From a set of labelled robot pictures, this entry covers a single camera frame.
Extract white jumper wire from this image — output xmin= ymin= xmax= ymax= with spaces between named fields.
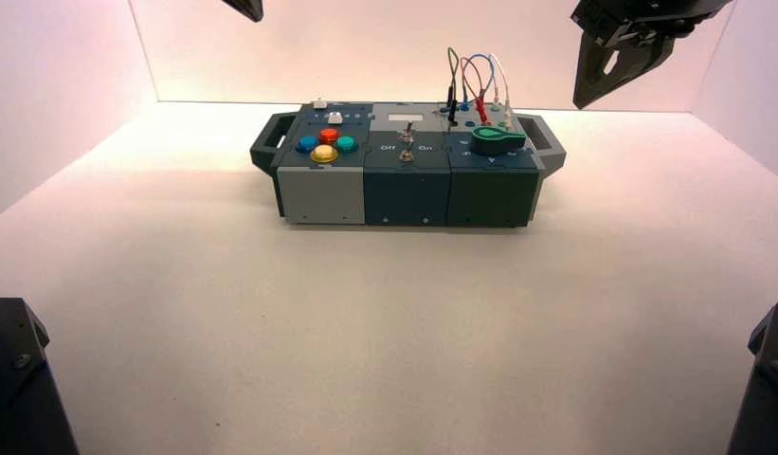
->
xmin=488 ymin=53 xmax=516 ymax=121

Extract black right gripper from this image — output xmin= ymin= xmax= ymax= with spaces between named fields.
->
xmin=570 ymin=0 xmax=735 ymax=111

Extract green rotary knob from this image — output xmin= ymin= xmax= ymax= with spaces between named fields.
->
xmin=470 ymin=126 xmax=528 ymax=157

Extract modular grey control box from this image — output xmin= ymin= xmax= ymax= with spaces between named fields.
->
xmin=249 ymin=100 xmax=567 ymax=228

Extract red jumper wire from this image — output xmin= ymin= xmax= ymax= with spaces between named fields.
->
xmin=460 ymin=56 xmax=491 ymax=126

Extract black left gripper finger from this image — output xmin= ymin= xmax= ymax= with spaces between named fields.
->
xmin=222 ymin=0 xmax=264 ymax=23

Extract green wire with black plugs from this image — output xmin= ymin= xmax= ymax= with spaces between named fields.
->
xmin=445 ymin=46 xmax=461 ymax=124

